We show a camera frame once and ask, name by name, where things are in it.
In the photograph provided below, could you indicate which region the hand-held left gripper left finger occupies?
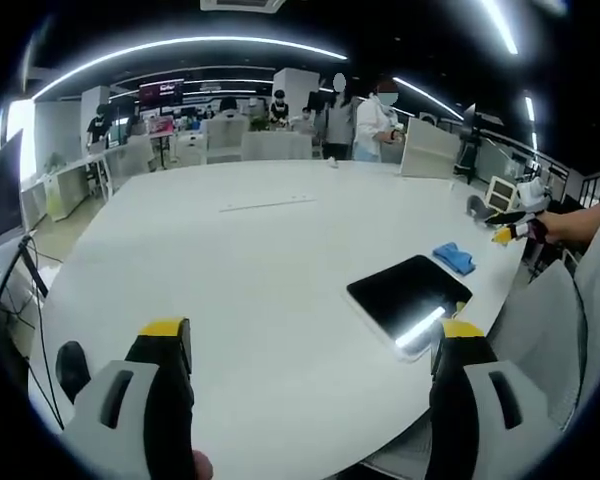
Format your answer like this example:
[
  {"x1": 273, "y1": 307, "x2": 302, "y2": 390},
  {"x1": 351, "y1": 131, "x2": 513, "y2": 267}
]
[{"x1": 61, "y1": 316, "x2": 216, "y2": 480}]

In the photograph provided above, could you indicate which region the black tablet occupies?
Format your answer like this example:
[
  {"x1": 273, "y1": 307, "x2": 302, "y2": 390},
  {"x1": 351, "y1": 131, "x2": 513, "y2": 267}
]
[{"x1": 345, "y1": 254, "x2": 475, "y2": 363}]

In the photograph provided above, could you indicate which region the white office chair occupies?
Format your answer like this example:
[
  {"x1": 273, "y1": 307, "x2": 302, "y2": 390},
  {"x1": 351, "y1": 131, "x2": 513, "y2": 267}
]
[{"x1": 204, "y1": 115, "x2": 246, "y2": 165}]

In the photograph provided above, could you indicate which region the white side desk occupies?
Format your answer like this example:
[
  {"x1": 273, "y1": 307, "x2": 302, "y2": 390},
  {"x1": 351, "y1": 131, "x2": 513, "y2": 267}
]
[{"x1": 19, "y1": 152, "x2": 114, "y2": 224}]

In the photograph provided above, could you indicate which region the black chair armrest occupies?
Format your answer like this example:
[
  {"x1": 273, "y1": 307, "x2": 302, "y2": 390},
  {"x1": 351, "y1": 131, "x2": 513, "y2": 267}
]
[{"x1": 54, "y1": 340, "x2": 92, "y2": 404}]

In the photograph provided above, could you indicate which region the computer monitor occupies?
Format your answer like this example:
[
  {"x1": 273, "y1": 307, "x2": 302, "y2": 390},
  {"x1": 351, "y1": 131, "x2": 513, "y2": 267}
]
[{"x1": 0, "y1": 128, "x2": 27, "y2": 251}]

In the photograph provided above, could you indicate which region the black cable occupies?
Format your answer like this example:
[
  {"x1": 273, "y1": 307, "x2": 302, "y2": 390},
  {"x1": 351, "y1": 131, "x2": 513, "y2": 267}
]
[{"x1": 0, "y1": 234, "x2": 66, "y2": 431}]

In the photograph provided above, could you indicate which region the beige wooden board box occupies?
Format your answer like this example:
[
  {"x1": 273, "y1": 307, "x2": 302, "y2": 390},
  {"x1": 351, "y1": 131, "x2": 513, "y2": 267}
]
[{"x1": 398, "y1": 117, "x2": 462, "y2": 180}]

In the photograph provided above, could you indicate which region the person's left hand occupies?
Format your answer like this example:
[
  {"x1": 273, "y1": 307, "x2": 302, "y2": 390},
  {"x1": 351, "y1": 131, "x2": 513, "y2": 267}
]
[{"x1": 192, "y1": 449, "x2": 216, "y2": 480}]

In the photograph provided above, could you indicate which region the person's right hand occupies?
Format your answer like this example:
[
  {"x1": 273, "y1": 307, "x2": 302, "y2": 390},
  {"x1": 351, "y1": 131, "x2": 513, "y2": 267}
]
[{"x1": 526, "y1": 217, "x2": 561, "y2": 246}]

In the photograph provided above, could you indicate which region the small white framed box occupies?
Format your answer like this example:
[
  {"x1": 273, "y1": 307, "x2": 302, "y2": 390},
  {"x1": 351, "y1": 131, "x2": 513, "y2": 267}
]
[{"x1": 486, "y1": 175, "x2": 520, "y2": 212}]

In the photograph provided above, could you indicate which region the blue cleaning cloth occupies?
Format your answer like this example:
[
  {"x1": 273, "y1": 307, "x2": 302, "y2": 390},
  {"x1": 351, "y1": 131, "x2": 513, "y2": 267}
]
[{"x1": 432, "y1": 242, "x2": 478, "y2": 276}]

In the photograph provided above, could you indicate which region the wall screen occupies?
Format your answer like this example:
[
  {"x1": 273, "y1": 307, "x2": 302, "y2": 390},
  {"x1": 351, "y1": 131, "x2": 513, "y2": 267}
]
[{"x1": 138, "y1": 81, "x2": 185, "y2": 106}]

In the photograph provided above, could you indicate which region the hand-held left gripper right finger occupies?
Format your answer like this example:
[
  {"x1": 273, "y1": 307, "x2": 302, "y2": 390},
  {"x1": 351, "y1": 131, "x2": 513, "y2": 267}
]
[{"x1": 428, "y1": 319, "x2": 566, "y2": 480}]

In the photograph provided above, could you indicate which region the grey curved object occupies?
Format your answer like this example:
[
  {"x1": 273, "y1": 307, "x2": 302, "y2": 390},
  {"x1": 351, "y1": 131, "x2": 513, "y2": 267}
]
[{"x1": 466, "y1": 194, "x2": 489, "y2": 220}]

